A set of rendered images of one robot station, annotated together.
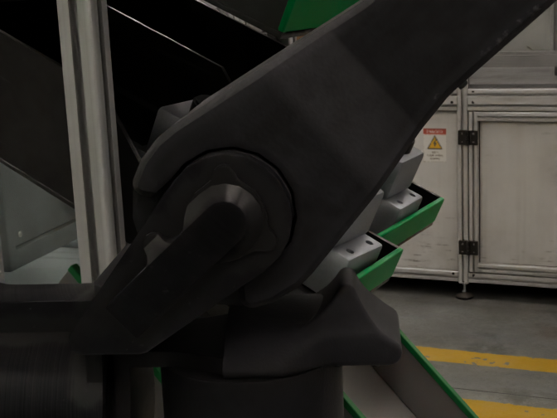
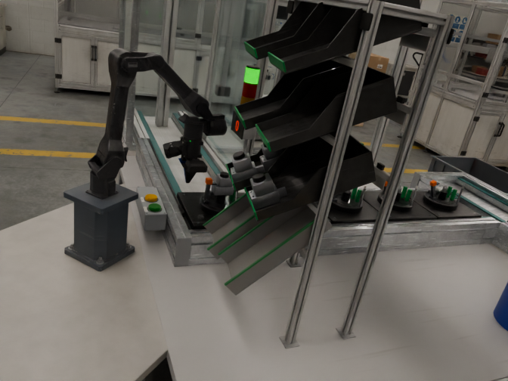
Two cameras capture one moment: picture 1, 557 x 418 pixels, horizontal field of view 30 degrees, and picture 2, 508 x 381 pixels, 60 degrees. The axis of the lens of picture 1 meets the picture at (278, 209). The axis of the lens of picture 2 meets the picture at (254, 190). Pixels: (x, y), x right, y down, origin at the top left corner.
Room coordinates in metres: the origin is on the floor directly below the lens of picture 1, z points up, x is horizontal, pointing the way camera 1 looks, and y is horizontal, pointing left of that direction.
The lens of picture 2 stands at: (1.37, -0.72, 1.63)
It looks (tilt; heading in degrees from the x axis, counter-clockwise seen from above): 23 degrees down; 136
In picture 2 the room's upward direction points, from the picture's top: 10 degrees clockwise
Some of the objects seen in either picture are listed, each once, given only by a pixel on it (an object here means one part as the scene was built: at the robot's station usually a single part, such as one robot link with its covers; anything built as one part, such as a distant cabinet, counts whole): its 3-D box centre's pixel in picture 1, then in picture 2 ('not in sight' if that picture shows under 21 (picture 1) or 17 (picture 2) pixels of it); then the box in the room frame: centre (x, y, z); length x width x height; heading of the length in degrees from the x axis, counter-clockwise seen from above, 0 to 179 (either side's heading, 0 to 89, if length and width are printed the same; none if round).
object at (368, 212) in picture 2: not in sight; (346, 194); (0.51, 0.60, 1.01); 0.24 x 0.24 x 0.13; 71
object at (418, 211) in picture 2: not in sight; (397, 194); (0.59, 0.83, 1.01); 0.24 x 0.24 x 0.13; 71
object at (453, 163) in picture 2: not in sight; (481, 189); (0.43, 2.26, 0.73); 0.62 x 0.42 x 0.23; 161
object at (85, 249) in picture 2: not in sight; (100, 223); (0.29, -0.26, 0.96); 0.15 x 0.15 x 0.20; 22
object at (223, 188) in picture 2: not in sight; (226, 183); (0.35, 0.13, 1.06); 0.08 x 0.04 x 0.07; 71
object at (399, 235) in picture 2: not in sight; (336, 218); (0.51, 0.58, 0.91); 1.24 x 0.33 x 0.10; 71
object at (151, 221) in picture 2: not in sight; (150, 206); (0.20, -0.05, 0.93); 0.21 x 0.07 x 0.06; 161
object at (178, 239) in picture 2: not in sight; (159, 187); (0.04, 0.07, 0.91); 0.89 x 0.06 x 0.11; 161
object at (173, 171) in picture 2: not in sight; (201, 185); (0.07, 0.25, 0.91); 0.84 x 0.28 x 0.10; 161
